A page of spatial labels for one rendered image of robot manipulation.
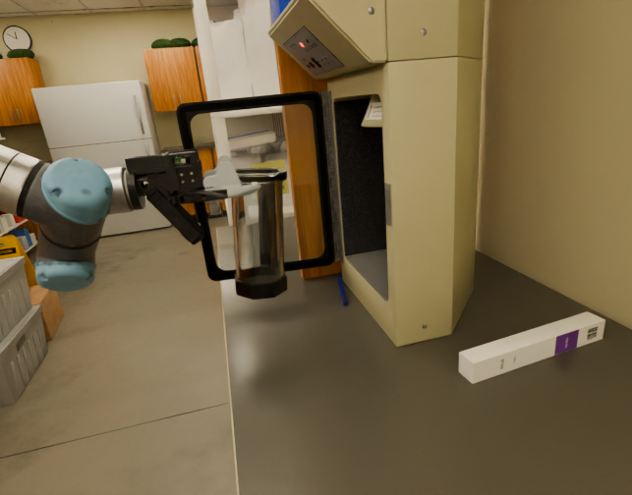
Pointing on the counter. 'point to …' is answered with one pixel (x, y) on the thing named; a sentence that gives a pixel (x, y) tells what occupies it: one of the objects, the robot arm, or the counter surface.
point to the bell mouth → (373, 113)
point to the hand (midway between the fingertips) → (253, 186)
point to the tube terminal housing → (425, 163)
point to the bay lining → (360, 179)
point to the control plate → (312, 52)
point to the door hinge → (333, 174)
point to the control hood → (337, 30)
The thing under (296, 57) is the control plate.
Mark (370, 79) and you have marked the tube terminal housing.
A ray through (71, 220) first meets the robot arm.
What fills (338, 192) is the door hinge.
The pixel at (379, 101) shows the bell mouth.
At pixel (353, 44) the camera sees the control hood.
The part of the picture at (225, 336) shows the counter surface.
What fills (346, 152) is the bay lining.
